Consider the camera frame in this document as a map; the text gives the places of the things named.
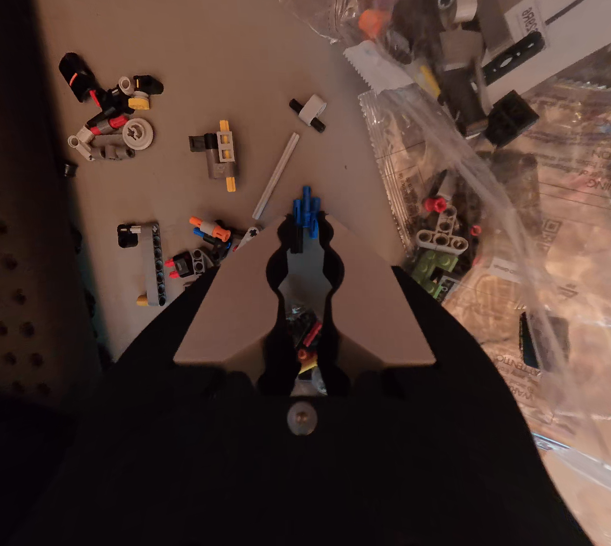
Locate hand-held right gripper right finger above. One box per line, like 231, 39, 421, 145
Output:
317, 212, 437, 397

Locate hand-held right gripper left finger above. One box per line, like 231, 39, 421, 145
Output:
173, 214, 304, 396

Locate large clear bag white label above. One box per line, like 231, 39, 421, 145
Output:
358, 83, 611, 442

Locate black red lego pin block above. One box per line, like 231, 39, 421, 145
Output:
164, 252, 194, 280

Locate orange grey lego pin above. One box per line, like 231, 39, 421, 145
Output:
188, 216, 232, 242

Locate grey lego beam black connector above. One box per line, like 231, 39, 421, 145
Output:
117, 222, 167, 308

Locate light grey lego T beam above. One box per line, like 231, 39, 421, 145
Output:
415, 207, 469, 256

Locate grey yellow lego connector assembly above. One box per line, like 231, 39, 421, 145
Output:
188, 120, 238, 193

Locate grey lego pulley wheel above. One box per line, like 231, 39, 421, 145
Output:
122, 118, 155, 150

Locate grey lego connector black pin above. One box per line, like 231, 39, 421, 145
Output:
288, 95, 328, 133

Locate pile of clear lego bags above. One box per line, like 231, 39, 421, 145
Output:
279, 0, 611, 546

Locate black yellow lego connector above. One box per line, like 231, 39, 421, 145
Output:
128, 74, 165, 111

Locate black lego panel red stripe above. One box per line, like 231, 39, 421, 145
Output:
58, 52, 99, 103

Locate orange blue black connector cluster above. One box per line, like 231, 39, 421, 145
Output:
193, 227, 235, 261

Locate small clear bag of pins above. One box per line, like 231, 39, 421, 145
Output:
285, 300, 331, 396

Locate black perforated pad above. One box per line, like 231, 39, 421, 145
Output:
0, 0, 115, 418

